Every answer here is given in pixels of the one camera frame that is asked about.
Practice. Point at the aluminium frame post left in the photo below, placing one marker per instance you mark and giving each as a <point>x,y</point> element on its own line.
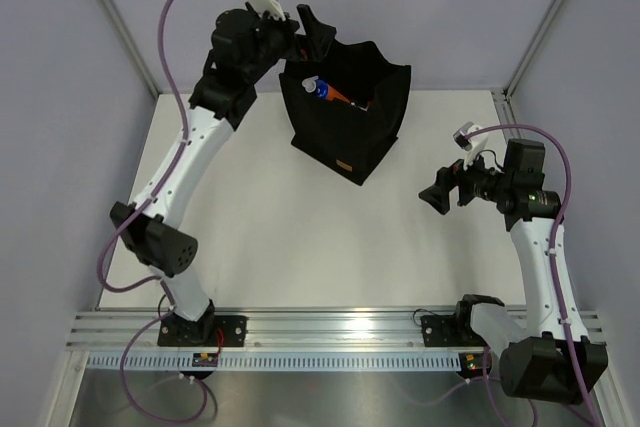
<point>126,40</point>

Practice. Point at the black canvas bag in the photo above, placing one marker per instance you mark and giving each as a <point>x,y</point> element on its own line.
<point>349,141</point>

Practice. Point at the aluminium rail front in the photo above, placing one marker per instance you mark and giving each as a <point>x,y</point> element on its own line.
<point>266,330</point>

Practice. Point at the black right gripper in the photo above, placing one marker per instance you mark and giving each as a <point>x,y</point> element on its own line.
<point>448,179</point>

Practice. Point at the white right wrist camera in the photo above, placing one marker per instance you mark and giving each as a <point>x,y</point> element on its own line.
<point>470,139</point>

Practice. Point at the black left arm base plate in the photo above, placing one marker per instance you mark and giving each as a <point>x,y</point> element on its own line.
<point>230,329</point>

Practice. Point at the aluminium frame post right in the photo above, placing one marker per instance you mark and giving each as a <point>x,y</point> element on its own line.
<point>543,28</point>

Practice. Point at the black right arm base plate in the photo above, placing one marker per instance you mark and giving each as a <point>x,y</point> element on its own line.
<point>448,331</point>

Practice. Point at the orange bottle blue cap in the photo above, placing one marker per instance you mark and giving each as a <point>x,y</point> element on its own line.
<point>322,90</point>

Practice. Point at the white slotted cable duct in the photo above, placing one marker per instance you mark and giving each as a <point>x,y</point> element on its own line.
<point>419,361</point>

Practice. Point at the red tall bottle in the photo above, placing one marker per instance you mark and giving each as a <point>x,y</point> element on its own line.
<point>361,107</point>

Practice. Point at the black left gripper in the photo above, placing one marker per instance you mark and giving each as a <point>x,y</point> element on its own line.
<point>317,33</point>

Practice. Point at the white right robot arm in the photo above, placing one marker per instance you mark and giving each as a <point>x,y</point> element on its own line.
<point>551,358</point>

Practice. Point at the aluminium frame post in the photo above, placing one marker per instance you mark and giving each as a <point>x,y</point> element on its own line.
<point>543,28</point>
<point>126,40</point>

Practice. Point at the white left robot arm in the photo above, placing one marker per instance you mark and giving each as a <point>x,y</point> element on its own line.
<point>149,225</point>

